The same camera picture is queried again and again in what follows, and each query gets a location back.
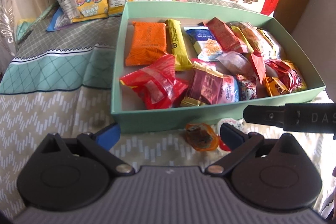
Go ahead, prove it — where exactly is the yellow orange monkey snack packet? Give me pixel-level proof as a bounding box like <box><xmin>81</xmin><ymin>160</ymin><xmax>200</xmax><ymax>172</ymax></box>
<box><xmin>262</xmin><ymin>77</ymin><xmax>289</xmax><ymax>97</ymax></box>

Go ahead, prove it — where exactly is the dark red foil snack packet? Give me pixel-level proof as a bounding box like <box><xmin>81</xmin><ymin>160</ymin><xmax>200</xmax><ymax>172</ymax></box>
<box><xmin>265</xmin><ymin>59</ymin><xmax>295</xmax><ymax>93</ymax></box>

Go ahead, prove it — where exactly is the pink vitamin candy packet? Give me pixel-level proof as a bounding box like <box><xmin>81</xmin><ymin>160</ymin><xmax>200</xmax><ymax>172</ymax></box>
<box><xmin>218</xmin><ymin>75</ymin><xmax>239</xmax><ymax>103</ymax></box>

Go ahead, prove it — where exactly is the red double happiness candy packet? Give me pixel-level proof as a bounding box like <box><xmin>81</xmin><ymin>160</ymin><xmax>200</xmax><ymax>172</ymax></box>
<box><xmin>248</xmin><ymin>51</ymin><xmax>266</xmax><ymax>84</ymax></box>

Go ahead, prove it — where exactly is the clear round white cake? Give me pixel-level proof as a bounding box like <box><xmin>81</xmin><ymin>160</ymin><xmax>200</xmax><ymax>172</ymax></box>
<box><xmin>217</xmin><ymin>51</ymin><xmax>254</xmax><ymax>76</ymax></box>

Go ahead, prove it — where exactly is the maroon gold snack packet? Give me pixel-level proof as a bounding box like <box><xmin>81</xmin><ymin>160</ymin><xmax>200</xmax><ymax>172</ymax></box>
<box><xmin>181</xmin><ymin>61</ymin><xmax>224</xmax><ymax>107</ymax></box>

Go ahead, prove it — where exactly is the clear brown pastry bar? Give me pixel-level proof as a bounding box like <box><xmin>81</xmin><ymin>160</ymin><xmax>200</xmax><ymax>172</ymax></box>
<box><xmin>236</xmin><ymin>22</ymin><xmax>276</xmax><ymax>60</ymax></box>

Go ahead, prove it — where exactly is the red crinkled snack packet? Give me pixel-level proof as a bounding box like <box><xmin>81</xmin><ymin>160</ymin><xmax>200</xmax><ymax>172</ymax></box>
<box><xmin>120</xmin><ymin>55</ymin><xmax>189</xmax><ymax>110</ymax></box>

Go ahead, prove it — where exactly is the red green label snack packet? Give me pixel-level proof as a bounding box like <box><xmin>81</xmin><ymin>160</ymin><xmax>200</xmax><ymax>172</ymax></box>
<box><xmin>206</xmin><ymin>17</ymin><xmax>248</xmax><ymax>53</ymax></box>

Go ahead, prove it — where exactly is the green gold snack bar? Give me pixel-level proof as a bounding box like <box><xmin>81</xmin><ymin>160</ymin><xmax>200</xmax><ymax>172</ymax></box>
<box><xmin>230</xmin><ymin>26</ymin><xmax>254</xmax><ymax>53</ymax></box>

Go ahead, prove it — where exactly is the blue white cracker packet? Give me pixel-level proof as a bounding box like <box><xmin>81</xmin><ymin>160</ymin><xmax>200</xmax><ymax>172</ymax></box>
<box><xmin>184</xmin><ymin>26</ymin><xmax>223</xmax><ymax>62</ymax></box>

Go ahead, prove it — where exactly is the yellow long snack bar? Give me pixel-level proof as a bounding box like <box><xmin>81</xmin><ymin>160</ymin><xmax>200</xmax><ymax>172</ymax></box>
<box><xmin>166</xmin><ymin>19</ymin><xmax>193</xmax><ymax>71</ymax></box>

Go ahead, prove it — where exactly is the person's right hand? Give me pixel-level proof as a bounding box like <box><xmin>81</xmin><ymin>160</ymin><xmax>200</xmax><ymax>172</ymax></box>
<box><xmin>333</xmin><ymin>166</ymin><xmax>336</xmax><ymax>181</ymax></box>

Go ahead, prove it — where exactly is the white lidded jelly cup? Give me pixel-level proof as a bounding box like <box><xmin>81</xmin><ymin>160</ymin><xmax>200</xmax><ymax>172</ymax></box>
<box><xmin>216</xmin><ymin>118</ymin><xmax>248</xmax><ymax>152</ymax></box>

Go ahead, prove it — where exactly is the orange wrapped dried fruit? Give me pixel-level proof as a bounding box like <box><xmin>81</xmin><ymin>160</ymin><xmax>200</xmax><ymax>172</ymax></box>
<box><xmin>184</xmin><ymin>123</ymin><xmax>219</xmax><ymax>152</ymax></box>

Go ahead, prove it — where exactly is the mint green cardboard box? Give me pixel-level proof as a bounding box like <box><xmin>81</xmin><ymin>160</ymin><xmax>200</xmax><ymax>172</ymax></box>
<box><xmin>110</xmin><ymin>2</ymin><xmax>325</xmax><ymax>133</ymax></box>

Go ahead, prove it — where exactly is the patterned beige teal bedsheet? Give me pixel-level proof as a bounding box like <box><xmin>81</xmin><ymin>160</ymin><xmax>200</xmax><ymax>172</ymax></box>
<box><xmin>1</xmin><ymin>11</ymin><xmax>335</xmax><ymax>220</ymax></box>

